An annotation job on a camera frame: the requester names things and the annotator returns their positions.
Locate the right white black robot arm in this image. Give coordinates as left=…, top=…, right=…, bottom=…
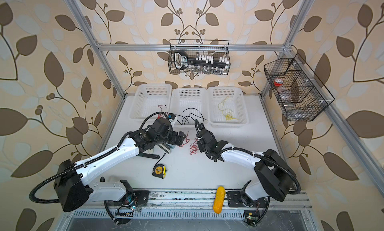
left=195, top=120, right=301, bottom=227

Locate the red white item in basket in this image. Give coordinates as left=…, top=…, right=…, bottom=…
left=273, top=78, right=284, bottom=88

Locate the yellow cable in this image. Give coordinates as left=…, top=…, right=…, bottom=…
left=217, top=95, right=240, bottom=122

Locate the left white plastic basket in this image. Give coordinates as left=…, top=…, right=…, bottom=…
left=129, top=84, right=172, bottom=121

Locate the middle white plastic basket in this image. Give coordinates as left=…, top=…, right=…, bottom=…
left=170, top=88, right=208, bottom=128

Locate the black cable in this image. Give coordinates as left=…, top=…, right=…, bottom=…
left=175, top=107, right=208, bottom=125
left=176, top=112, right=208, bottom=125

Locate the side black wire basket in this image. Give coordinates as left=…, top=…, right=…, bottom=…
left=264, top=54, right=335, bottom=121

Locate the white plastic basket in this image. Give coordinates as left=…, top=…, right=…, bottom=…
left=208, top=86, right=249, bottom=128
left=129, top=84, right=172, bottom=121
left=170, top=88, right=208, bottom=128

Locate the right white plastic basket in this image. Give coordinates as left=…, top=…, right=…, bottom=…
left=208, top=86, right=249, bottom=128

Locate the yellow black tape measure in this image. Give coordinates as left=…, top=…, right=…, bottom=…
left=152, top=164, right=167, bottom=179

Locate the black socket tool set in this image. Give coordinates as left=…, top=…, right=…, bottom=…
left=173, top=51, right=231, bottom=70

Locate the back black wire basket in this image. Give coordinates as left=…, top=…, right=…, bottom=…
left=167, top=39, right=231, bottom=75

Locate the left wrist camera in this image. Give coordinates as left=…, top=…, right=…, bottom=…
left=167, top=113, right=178, bottom=125

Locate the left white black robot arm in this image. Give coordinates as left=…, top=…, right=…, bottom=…
left=29, top=111, right=186, bottom=213

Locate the yellow corn toy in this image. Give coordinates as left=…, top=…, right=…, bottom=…
left=213, top=186, right=226, bottom=214

